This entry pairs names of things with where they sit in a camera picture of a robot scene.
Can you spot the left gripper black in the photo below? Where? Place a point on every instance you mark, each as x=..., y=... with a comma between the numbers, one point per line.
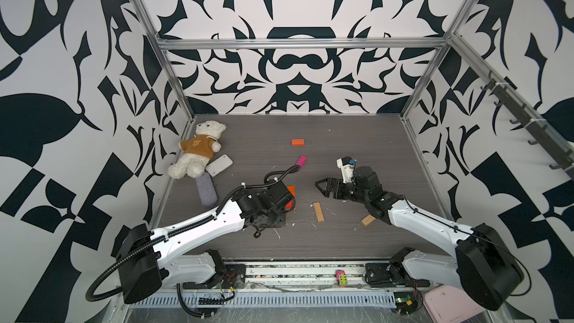
x=281, y=219

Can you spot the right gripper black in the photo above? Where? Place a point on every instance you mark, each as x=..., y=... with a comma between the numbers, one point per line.
x=337, y=182

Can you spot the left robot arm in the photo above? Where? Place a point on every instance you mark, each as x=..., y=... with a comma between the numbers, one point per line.
x=149, y=259

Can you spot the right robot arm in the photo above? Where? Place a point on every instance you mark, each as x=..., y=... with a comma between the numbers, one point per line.
x=476, y=260

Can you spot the natural wood block centre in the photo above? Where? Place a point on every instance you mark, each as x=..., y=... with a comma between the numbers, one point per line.
x=318, y=212

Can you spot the natural wood block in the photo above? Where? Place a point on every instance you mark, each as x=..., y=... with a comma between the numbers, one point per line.
x=369, y=219
x=318, y=212

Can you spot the magenta block far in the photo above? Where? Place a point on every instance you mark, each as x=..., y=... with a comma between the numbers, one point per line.
x=301, y=161

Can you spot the natural wood block right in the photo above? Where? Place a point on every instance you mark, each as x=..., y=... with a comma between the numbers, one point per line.
x=369, y=219

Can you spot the grey cylindrical pouch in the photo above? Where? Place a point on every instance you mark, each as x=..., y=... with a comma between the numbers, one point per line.
x=206, y=190

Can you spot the white rectangular case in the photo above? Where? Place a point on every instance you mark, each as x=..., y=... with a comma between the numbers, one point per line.
x=219, y=165

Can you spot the white teddy bear brown shirt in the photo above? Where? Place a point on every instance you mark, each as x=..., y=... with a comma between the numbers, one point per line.
x=198, y=151

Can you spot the green circuit board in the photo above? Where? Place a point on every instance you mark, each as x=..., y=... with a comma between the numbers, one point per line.
x=408, y=303

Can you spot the pink tray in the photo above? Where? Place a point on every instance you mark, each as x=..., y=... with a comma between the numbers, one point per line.
x=449, y=304

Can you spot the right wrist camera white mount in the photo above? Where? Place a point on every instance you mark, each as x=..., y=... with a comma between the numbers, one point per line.
x=347, y=166

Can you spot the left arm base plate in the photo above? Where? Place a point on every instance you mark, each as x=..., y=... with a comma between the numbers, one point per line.
x=232, y=276

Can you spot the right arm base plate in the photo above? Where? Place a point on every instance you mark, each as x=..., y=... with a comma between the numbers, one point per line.
x=391, y=275

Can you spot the white cable duct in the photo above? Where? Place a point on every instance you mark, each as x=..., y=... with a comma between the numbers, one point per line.
x=276, y=299

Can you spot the wall hook rail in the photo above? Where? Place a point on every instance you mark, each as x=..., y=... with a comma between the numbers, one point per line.
x=524, y=116

